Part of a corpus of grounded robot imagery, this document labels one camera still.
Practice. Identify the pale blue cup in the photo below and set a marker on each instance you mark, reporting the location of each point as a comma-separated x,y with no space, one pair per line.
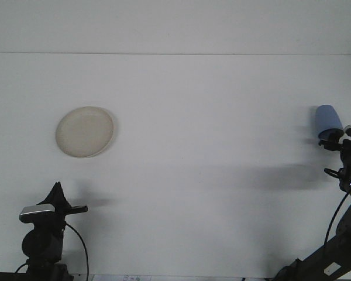
326,118

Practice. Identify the pale round plate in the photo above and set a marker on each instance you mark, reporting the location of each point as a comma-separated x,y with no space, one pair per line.
85,131

